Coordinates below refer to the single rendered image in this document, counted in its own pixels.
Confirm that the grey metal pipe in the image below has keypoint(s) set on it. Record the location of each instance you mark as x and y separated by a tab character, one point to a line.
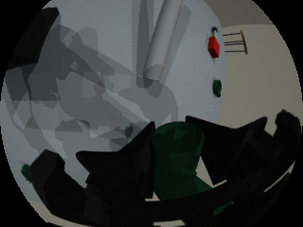
161	39

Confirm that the dark green post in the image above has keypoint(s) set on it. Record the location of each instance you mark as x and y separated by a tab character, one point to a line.
192	185

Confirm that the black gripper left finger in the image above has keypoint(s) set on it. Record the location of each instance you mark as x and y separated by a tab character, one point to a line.
136	161

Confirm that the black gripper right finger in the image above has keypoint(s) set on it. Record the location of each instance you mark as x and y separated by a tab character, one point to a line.
222	145

